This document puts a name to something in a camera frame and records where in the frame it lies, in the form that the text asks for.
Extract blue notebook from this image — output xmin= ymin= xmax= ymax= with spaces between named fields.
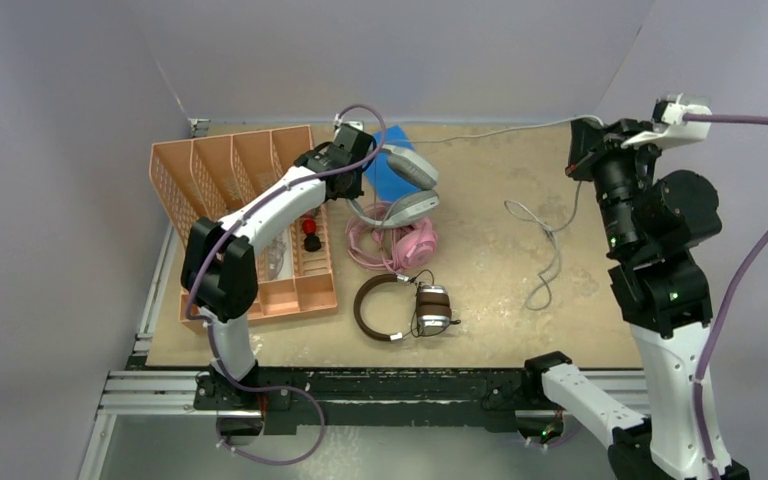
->
xmin=364 ymin=125 xmax=419 ymax=202

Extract peach plastic desk organizer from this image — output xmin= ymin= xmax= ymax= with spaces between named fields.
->
xmin=149 ymin=125 xmax=338 ymax=322

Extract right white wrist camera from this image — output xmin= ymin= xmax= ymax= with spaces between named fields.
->
xmin=621 ymin=93 xmax=712 ymax=150

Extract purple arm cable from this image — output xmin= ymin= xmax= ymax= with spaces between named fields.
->
xmin=183 ymin=103 xmax=387 ymax=399
xmin=682 ymin=112 xmax=768 ymax=480

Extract pink wired headphones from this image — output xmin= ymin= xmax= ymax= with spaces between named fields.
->
xmin=345 ymin=216 xmax=438 ymax=273

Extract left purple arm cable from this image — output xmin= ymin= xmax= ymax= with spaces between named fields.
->
xmin=183 ymin=103 xmax=387 ymax=399

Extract brown on-ear headphones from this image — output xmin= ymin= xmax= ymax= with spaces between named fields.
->
xmin=352 ymin=269 xmax=461 ymax=343

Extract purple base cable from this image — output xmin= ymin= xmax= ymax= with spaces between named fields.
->
xmin=215 ymin=385 xmax=327 ymax=470

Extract red black stamp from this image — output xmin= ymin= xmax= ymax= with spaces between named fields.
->
xmin=301 ymin=218 xmax=322 ymax=252

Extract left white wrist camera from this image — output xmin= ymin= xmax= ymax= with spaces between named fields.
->
xmin=332 ymin=115 xmax=365 ymax=136

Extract clear ruler pack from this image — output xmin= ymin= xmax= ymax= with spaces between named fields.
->
xmin=257 ymin=230 xmax=293 ymax=282

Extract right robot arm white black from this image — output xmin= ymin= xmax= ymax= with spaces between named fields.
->
xmin=521 ymin=118 xmax=749 ymax=479

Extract black base frame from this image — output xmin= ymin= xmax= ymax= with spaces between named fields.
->
xmin=95 ymin=366 xmax=650 ymax=439

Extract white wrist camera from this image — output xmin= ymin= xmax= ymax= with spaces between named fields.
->
xmin=332 ymin=115 xmax=365 ymax=136
xmin=621 ymin=93 xmax=712 ymax=150

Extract grey over-ear headphones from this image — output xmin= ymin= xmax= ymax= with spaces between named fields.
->
xmin=344 ymin=113 xmax=607 ymax=313

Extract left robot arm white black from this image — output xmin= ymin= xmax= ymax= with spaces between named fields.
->
xmin=180 ymin=124 xmax=383 ymax=409

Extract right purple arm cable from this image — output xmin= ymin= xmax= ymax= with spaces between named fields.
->
xmin=682 ymin=112 xmax=768 ymax=480

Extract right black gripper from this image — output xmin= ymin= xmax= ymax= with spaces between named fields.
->
xmin=565 ymin=115 xmax=669 ymax=252

